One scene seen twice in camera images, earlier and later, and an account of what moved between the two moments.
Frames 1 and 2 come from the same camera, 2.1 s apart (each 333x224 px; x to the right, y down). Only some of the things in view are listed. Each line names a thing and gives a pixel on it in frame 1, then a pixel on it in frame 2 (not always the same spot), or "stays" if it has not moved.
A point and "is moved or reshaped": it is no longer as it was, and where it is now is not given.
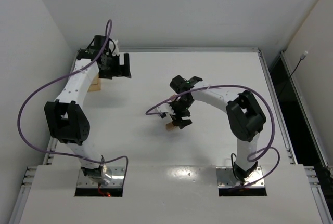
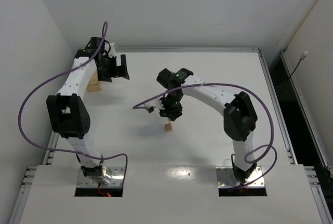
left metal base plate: x=116 y=173 stays
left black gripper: x=120 y=66 stays
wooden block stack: x=169 y=127 is moved or reshaped
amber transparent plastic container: x=95 y=85 stays
